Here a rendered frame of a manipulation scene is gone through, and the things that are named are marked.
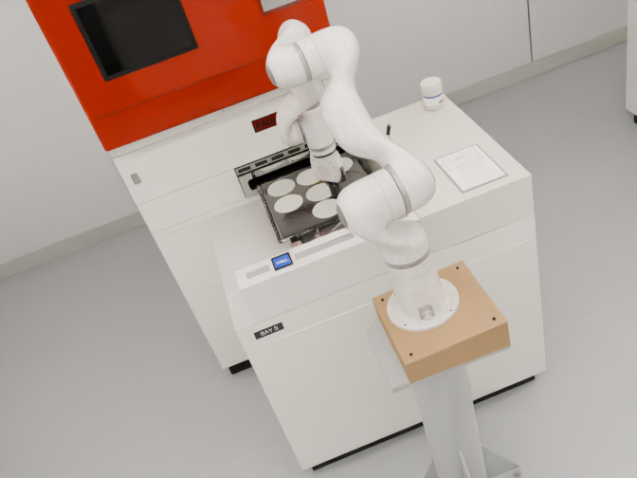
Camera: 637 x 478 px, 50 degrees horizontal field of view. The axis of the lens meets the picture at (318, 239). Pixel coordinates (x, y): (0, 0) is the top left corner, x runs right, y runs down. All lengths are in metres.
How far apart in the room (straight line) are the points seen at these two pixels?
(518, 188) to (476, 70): 2.38
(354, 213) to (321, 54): 0.40
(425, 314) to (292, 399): 0.71
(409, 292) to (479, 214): 0.45
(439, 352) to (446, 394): 0.29
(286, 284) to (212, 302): 0.84
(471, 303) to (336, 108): 0.60
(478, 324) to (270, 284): 0.59
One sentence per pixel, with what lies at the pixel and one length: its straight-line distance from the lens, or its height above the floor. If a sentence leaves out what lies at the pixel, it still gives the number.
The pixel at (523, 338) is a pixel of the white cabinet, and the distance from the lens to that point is 2.49.
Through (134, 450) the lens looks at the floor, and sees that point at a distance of 3.04.
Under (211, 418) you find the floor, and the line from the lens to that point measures 2.97.
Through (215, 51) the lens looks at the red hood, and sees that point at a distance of 2.21.
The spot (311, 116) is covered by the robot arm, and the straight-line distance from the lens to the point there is 2.06.
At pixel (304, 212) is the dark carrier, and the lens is 2.23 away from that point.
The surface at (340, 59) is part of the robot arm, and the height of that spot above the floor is 1.51.
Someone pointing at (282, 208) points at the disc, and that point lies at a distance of 2.28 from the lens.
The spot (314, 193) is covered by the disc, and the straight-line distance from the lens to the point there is 2.30.
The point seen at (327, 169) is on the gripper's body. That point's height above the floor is 1.02.
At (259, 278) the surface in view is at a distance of 1.94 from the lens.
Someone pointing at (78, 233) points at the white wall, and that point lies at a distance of 4.29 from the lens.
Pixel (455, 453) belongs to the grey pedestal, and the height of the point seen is 0.33.
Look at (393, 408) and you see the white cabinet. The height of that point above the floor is 0.22.
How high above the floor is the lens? 2.17
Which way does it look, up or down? 37 degrees down
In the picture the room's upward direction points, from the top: 18 degrees counter-clockwise
